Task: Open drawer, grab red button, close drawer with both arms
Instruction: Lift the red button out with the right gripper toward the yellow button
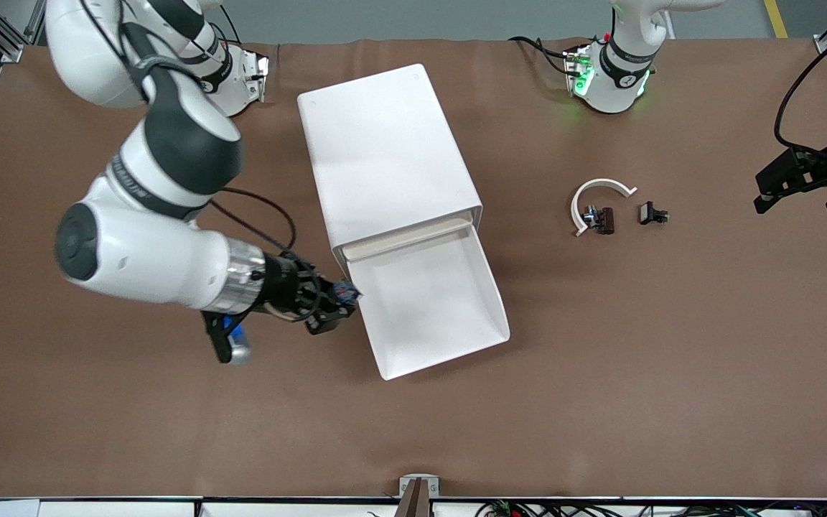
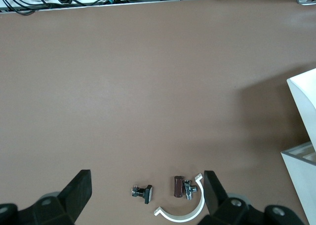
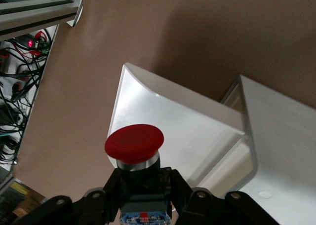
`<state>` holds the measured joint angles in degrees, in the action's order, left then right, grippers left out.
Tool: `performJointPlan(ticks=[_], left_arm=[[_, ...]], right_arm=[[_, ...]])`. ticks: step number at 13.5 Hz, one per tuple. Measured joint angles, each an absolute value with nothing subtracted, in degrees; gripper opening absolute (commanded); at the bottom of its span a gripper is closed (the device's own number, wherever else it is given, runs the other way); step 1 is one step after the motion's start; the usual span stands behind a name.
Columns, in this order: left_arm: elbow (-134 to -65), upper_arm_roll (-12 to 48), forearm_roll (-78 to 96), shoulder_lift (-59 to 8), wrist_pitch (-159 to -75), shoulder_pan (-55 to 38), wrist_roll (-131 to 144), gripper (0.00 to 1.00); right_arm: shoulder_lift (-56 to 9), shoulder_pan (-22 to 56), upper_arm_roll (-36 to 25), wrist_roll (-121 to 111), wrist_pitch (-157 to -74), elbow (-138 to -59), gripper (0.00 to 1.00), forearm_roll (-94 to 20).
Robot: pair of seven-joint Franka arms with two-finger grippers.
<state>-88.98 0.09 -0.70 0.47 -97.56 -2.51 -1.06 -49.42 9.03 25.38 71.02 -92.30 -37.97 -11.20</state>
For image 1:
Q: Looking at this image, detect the red push button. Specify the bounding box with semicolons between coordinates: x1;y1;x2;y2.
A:
329;279;364;308

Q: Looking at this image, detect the brown table mat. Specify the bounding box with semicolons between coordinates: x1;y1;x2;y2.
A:
0;37;827;500

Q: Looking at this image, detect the white curved plastic piece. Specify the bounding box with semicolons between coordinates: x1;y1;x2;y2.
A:
571;178;638;238

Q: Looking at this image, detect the small brown black component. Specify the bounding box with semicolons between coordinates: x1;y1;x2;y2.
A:
581;205;616;236

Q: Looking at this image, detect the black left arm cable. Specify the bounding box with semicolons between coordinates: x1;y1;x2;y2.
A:
775;49;827;155

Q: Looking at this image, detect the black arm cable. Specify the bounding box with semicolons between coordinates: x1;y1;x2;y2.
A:
209;187;298;253
775;49;827;155

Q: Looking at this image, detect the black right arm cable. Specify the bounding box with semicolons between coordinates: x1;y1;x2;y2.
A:
209;187;298;253

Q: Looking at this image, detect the grey metal post bracket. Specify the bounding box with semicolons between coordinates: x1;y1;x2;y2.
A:
398;474;441;498

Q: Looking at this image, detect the aluminium camera post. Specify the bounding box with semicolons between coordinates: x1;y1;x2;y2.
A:
393;478;433;517

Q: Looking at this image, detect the tangled black cable bundle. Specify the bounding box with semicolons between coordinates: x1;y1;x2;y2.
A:
475;499;827;517

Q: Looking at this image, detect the black right base cable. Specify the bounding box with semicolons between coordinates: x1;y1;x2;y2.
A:
216;0;246;45

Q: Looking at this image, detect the black base cable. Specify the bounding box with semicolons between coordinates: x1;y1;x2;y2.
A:
216;0;246;45
508;34;574;76

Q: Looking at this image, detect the black left base cable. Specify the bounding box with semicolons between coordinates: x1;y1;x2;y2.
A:
508;34;574;76

